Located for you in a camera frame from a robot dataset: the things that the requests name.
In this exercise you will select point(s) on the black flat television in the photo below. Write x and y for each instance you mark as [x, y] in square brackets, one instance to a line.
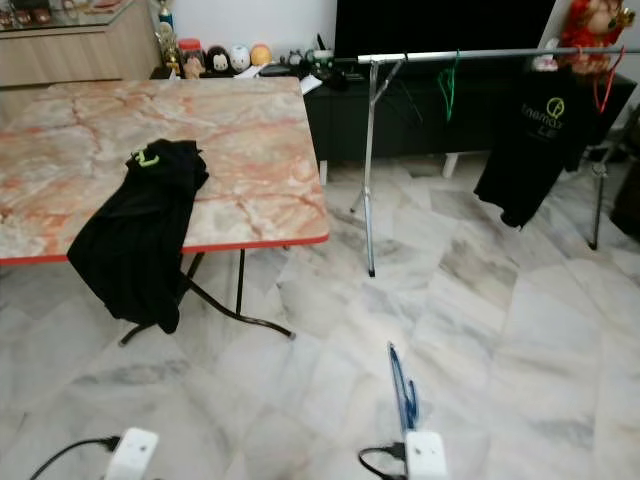
[440, 25]

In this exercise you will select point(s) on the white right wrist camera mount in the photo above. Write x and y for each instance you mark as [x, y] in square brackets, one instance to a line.
[425, 455]

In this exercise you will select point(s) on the blue plastic hanger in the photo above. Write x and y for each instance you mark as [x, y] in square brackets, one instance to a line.
[402, 385]

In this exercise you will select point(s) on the red gold statue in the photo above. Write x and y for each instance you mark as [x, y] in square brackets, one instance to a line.
[595, 25]

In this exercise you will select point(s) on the marble pattern folding table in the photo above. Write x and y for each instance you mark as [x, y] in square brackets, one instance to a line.
[260, 150]

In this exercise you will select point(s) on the gold trophy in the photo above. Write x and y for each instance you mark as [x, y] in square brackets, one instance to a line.
[168, 30]

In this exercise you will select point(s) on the black logo t-shirt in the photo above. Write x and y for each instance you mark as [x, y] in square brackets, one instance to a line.
[150, 230]
[540, 150]

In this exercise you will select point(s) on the silver metal clothes rack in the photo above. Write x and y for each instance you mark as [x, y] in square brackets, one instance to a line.
[380, 57]

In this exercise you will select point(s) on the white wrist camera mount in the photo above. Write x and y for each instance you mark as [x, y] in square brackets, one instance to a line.
[135, 452]
[425, 455]

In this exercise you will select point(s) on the light wooden sideboard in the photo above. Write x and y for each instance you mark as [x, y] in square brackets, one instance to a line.
[80, 50]

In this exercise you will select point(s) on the white round figurine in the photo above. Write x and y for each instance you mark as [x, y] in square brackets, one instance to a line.
[239, 57]

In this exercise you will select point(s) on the white paper sheets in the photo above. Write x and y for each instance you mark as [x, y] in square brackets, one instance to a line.
[310, 82]

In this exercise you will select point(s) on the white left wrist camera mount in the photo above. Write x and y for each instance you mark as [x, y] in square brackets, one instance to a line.
[135, 452]

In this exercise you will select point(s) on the black head figurine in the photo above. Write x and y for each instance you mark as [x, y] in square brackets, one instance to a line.
[217, 58]

